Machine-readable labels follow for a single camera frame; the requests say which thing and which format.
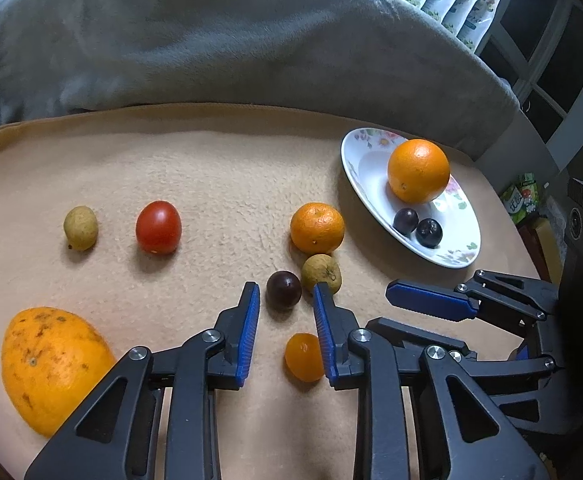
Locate dark plum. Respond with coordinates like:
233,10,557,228
266,271,302,310
392,207,419,236
415,218,443,248

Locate large spotted orange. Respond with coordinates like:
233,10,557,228
1,307,116,438

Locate brown longan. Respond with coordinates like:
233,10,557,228
301,254,342,295
64,206,98,252

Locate red tomato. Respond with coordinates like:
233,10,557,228
135,200,182,255

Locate smooth orange on plate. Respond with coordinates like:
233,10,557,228
387,139,451,204

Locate small orange kumquat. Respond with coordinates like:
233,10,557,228
284,333,324,384

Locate small mandarin orange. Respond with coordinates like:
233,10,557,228
290,203,346,255

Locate floral white plate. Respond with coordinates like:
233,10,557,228
340,127,481,269

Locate beige blanket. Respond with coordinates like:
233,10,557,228
0,105,518,478

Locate grey cushion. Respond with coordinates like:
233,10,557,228
0,0,519,157

